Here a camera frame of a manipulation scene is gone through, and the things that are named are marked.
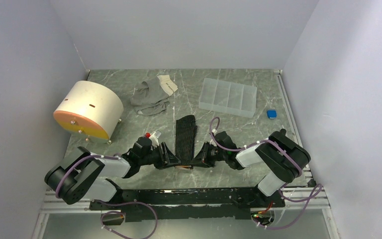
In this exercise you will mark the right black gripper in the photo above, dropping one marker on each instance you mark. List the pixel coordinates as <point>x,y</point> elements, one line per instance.
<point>202,159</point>

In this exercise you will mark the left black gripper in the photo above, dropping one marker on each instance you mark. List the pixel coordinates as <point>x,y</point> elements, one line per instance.
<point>170,159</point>

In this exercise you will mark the black striped underwear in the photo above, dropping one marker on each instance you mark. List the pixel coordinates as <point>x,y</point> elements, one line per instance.
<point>185,133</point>

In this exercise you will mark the grey underwear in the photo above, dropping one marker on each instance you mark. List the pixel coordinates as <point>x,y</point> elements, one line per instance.
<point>151,96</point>

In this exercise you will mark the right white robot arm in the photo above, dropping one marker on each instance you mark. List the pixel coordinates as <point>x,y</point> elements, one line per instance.
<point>284,158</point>

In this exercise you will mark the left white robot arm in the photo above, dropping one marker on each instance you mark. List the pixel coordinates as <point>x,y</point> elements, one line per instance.
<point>83,174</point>

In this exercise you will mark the clear plastic organizer box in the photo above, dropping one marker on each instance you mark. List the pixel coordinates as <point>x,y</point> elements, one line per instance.
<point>228,97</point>

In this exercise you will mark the blue small block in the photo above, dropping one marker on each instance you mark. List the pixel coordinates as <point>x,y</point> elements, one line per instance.
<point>271,114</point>

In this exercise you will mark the cream cylindrical drum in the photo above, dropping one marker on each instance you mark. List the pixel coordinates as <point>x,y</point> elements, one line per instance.
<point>90,110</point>

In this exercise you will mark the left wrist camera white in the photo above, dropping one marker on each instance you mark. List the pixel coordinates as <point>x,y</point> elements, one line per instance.
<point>154,137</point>

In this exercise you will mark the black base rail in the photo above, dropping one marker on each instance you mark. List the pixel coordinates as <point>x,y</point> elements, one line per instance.
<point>238,203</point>

